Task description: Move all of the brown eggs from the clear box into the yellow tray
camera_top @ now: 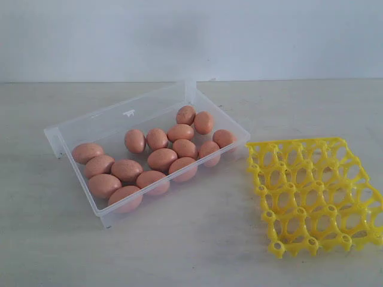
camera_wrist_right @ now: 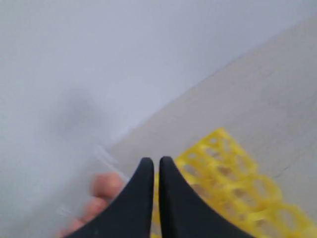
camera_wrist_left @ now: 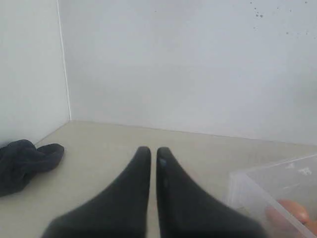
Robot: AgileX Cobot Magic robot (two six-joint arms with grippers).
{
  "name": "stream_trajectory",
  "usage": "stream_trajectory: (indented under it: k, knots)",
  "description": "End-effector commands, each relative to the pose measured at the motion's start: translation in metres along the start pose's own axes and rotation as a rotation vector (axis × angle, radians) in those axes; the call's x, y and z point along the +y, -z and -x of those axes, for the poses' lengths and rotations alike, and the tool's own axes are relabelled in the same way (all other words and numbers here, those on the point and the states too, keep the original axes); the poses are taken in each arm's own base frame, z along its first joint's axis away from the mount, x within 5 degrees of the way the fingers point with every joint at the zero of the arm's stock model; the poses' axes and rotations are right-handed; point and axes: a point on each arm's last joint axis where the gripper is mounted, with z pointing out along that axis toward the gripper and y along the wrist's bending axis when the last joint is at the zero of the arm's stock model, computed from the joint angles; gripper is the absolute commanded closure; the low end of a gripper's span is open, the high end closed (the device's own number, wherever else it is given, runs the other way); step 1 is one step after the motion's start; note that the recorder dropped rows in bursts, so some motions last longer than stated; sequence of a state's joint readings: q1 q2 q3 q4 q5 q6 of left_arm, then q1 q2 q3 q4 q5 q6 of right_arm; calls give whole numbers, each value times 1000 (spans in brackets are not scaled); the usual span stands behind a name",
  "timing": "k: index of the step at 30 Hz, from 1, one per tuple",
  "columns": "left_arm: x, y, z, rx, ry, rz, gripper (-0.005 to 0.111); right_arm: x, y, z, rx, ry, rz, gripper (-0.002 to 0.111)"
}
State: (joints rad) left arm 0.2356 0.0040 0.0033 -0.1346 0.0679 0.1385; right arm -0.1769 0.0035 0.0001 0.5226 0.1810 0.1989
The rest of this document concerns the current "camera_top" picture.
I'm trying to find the brown egg top back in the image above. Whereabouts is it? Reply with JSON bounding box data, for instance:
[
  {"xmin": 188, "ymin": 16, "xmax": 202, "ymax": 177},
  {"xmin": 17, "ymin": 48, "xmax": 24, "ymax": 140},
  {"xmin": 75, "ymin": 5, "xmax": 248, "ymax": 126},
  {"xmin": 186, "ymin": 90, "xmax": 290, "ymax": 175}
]
[{"xmin": 176, "ymin": 105, "xmax": 196, "ymax": 126}]

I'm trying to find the brown egg front corner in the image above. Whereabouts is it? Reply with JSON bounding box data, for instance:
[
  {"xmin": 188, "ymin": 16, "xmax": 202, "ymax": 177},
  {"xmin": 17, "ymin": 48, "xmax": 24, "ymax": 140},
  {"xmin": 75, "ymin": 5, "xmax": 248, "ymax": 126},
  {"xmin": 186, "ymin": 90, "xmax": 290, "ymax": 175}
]
[{"xmin": 108, "ymin": 185, "xmax": 144, "ymax": 214}]

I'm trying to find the yellow plastic egg tray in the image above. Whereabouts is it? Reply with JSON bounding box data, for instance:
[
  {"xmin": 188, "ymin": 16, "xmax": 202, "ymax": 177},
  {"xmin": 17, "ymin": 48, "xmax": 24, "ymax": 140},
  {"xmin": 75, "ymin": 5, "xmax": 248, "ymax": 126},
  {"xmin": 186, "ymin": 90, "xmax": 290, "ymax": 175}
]
[{"xmin": 247, "ymin": 138, "xmax": 382, "ymax": 258}]

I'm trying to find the clear plastic storage box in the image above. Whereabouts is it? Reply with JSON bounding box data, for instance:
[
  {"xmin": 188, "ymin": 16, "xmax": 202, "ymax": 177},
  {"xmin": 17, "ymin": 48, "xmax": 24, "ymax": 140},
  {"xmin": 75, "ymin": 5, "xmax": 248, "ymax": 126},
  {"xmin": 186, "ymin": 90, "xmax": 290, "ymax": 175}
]
[{"xmin": 44, "ymin": 82, "xmax": 250, "ymax": 228}]

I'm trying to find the brown egg right edge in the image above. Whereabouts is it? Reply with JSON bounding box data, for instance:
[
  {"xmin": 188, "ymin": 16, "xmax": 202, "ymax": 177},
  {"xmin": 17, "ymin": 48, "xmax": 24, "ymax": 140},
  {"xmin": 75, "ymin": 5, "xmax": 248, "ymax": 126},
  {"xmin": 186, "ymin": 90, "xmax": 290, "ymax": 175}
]
[{"xmin": 199, "ymin": 141, "xmax": 221, "ymax": 167}]

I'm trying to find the brown egg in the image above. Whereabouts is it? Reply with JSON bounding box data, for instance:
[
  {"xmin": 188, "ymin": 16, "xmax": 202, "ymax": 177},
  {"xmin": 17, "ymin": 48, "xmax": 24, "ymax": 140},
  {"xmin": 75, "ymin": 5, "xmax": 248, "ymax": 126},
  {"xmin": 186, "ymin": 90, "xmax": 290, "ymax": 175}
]
[
  {"xmin": 72, "ymin": 142, "xmax": 104, "ymax": 164},
  {"xmin": 168, "ymin": 157, "xmax": 199, "ymax": 184},
  {"xmin": 147, "ymin": 148, "xmax": 178, "ymax": 173},
  {"xmin": 172, "ymin": 139, "xmax": 198, "ymax": 160},
  {"xmin": 176, "ymin": 105, "xmax": 196, "ymax": 126},
  {"xmin": 88, "ymin": 173, "xmax": 122, "ymax": 199},
  {"xmin": 167, "ymin": 124, "xmax": 194, "ymax": 142},
  {"xmin": 124, "ymin": 129, "xmax": 146, "ymax": 154},
  {"xmin": 111, "ymin": 159, "xmax": 143, "ymax": 183},
  {"xmin": 193, "ymin": 111, "xmax": 214, "ymax": 135},
  {"xmin": 84, "ymin": 155, "xmax": 115, "ymax": 179},
  {"xmin": 147, "ymin": 128, "xmax": 168, "ymax": 151},
  {"xmin": 136, "ymin": 170, "xmax": 170, "ymax": 196},
  {"xmin": 212, "ymin": 129, "xmax": 237, "ymax": 148}
]

